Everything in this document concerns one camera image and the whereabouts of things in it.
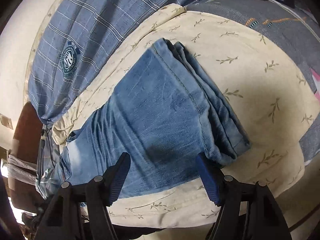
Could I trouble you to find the cream leaf-print quilt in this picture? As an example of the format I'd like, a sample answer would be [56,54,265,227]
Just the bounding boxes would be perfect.
[50,4,319,228]

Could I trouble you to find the blue plaid crest pillow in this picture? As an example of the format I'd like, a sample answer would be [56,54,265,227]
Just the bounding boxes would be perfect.
[28,0,200,125]

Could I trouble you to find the grey-blue star bedsheet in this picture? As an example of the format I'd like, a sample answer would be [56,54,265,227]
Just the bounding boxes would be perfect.
[187,0,319,162]

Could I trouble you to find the blue denim jeans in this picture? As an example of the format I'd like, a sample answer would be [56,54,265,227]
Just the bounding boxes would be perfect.
[36,38,251,198]

